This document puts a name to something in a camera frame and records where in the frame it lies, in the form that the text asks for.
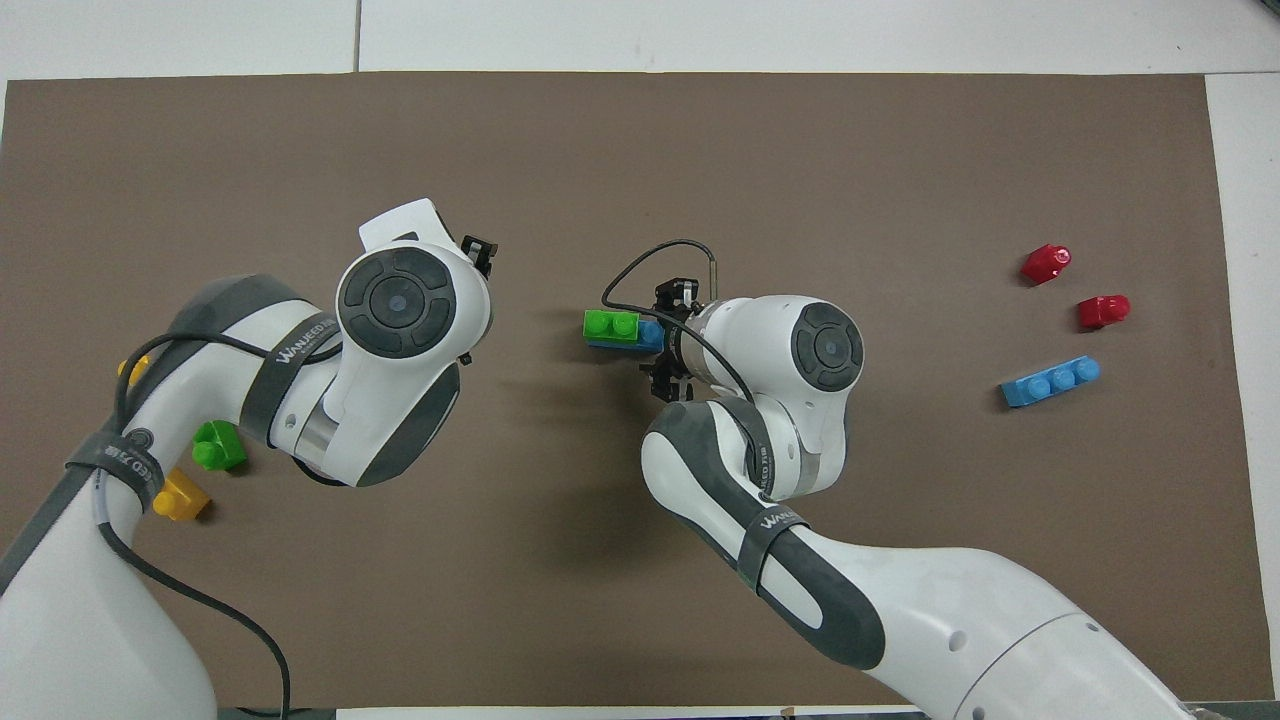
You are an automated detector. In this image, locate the green two-stud toy brick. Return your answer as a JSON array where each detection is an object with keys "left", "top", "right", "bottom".
[
  {"left": 192, "top": 420, "right": 248, "bottom": 472},
  {"left": 583, "top": 309, "right": 643, "bottom": 346}
]

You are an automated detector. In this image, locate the blue three-stud toy brick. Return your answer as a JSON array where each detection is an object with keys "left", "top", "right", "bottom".
[
  {"left": 585, "top": 318, "right": 666, "bottom": 354},
  {"left": 1000, "top": 357, "right": 1101, "bottom": 409}
]

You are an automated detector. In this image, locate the red one-stud toy brick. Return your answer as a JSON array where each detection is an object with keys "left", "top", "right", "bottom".
[
  {"left": 1021, "top": 244, "right": 1073, "bottom": 286},
  {"left": 1077, "top": 294, "right": 1132, "bottom": 331}
]

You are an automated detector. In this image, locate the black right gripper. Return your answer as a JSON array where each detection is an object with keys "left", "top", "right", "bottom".
[{"left": 640, "top": 278, "right": 701, "bottom": 403}]

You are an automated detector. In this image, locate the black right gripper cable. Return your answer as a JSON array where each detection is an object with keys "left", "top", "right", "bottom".
[{"left": 601, "top": 239, "right": 761, "bottom": 403}]

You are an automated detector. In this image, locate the brown table mat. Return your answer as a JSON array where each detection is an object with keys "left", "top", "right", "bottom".
[{"left": 0, "top": 72, "right": 1276, "bottom": 711}]

